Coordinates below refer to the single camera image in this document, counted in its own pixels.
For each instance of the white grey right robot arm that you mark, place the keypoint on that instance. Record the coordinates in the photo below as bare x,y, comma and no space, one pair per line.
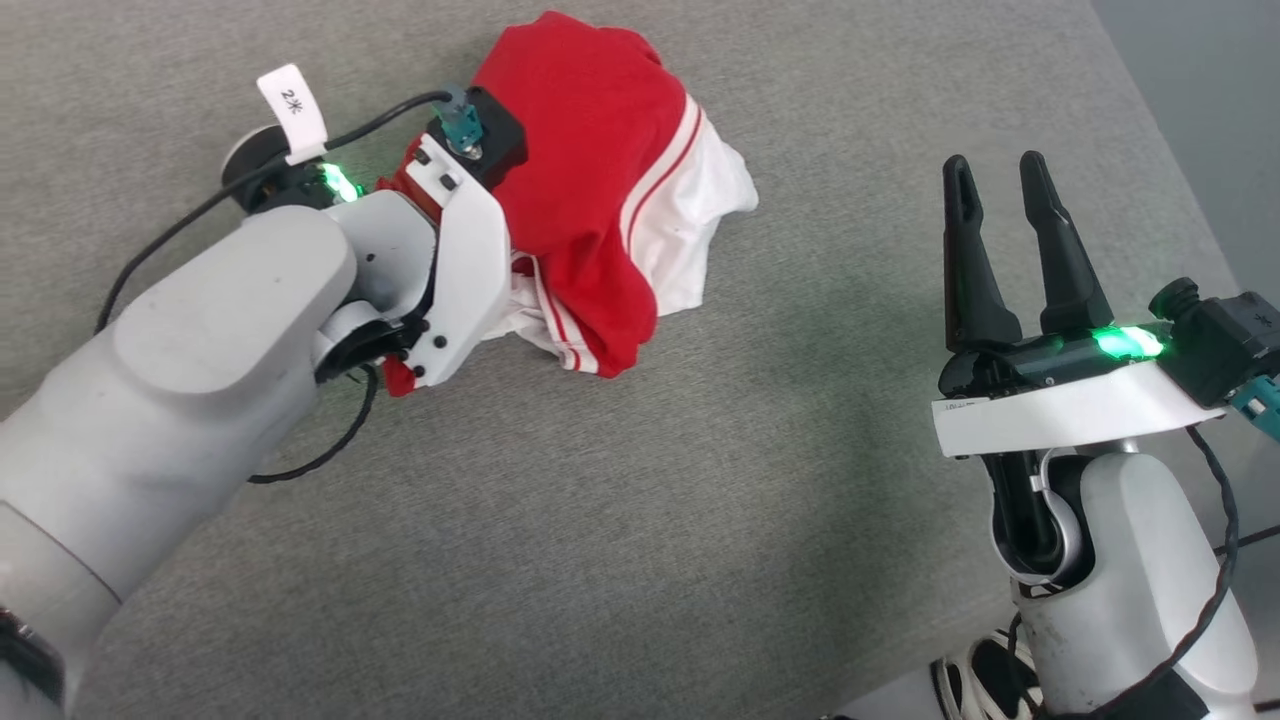
1130,560

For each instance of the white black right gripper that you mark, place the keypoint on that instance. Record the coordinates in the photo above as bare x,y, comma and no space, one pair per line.
1060,415

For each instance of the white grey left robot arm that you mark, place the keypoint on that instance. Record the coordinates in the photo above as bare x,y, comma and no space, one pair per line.
180,400

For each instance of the white black robot base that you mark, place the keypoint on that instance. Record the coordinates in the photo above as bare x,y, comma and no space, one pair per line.
985,680

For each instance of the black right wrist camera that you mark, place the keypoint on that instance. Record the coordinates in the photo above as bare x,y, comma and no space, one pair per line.
1225,345

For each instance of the red and white garment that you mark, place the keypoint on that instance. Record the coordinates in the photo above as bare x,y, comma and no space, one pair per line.
580,150

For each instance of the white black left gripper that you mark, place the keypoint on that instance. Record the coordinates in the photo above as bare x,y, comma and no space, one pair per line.
470,260

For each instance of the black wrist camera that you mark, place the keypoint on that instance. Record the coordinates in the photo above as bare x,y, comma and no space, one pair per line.
1225,345
500,140

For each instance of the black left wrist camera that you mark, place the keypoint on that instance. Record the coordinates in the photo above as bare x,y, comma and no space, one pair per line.
500,140

